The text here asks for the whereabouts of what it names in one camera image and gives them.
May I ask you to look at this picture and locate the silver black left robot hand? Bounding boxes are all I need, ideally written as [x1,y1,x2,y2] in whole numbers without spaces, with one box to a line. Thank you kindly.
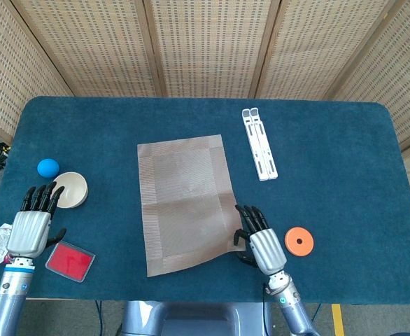
[6,181,68,260]

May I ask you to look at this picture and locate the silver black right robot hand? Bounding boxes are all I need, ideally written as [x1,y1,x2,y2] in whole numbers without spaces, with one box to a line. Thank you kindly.
[233,204,288,276]

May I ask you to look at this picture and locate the cream white bowl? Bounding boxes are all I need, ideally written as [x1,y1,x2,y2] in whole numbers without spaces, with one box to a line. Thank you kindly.
[52,171,89,209]

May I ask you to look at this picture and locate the beige woven placemat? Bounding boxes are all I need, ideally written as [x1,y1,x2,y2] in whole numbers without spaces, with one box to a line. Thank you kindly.
[136,134,247,278]

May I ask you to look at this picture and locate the orange disc with hole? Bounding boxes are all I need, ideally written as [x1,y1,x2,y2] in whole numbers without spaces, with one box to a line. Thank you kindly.
[283,226,316,258]

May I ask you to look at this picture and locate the red pad in clear case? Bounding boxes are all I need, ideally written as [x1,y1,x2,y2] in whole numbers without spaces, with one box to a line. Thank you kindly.
[45,239,97,283]

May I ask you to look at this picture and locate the blue ball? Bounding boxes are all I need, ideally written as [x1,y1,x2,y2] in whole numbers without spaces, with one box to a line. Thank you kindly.
[36,157,60,180]

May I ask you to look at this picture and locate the white folding stand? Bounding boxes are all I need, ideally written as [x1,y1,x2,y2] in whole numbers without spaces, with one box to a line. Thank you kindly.
[241,106,279,182]

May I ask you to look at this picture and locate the blue-grey robot torso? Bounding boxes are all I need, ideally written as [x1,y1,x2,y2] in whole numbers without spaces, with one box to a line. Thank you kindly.
[115,300,272,336]

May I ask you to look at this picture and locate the blue carpet table cover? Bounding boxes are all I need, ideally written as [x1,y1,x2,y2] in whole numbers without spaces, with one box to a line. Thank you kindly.
[0,96,410,305]

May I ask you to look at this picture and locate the woven bamboo folding screen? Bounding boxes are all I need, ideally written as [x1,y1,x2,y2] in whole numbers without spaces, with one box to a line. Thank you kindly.
[0,0,410,242]

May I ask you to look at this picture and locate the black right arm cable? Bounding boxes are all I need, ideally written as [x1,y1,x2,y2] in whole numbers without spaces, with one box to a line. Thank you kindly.
[260,283,267,336]

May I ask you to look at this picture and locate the blue floor cable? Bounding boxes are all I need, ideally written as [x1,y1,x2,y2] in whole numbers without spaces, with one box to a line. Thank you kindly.
[94,300,105,336]
[309,303,323,325]

